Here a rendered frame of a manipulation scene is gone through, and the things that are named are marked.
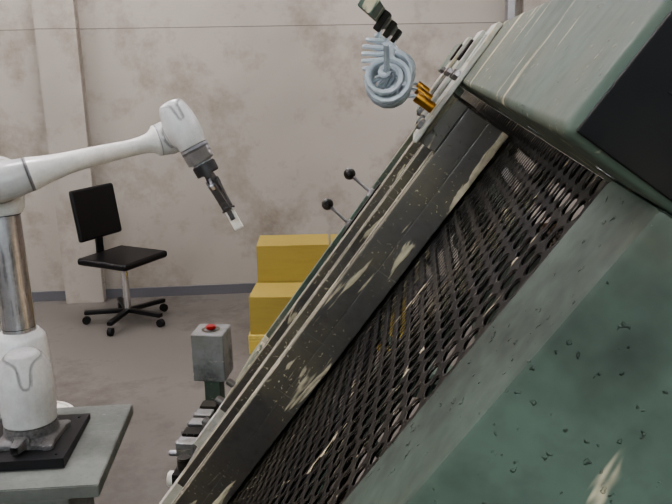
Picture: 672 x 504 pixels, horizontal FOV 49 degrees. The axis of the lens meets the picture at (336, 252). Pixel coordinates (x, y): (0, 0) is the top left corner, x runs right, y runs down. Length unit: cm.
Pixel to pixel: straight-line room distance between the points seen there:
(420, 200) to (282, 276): 410
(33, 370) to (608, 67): 214
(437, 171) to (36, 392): 159
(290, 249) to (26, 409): 303
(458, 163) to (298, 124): 494
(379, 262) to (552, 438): 76
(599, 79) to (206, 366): 246
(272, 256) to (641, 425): 479
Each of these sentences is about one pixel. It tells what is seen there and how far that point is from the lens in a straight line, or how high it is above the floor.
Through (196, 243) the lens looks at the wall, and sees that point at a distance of 615.
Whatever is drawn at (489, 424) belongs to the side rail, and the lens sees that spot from 34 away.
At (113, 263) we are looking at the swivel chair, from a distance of 539.
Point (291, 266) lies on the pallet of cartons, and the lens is 510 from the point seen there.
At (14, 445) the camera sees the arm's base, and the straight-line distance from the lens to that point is 237.
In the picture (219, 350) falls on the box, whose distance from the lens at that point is 267.
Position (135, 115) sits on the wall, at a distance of 606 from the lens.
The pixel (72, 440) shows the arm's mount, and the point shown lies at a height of 78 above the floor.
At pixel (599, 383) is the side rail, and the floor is 172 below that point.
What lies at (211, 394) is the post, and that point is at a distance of 278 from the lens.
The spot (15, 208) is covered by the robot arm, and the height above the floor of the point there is 145.
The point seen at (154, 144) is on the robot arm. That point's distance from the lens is 245.
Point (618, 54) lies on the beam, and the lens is 31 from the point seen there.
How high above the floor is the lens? 186
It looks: 14 degrees down
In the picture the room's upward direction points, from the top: 1 degrees counter-clockwise
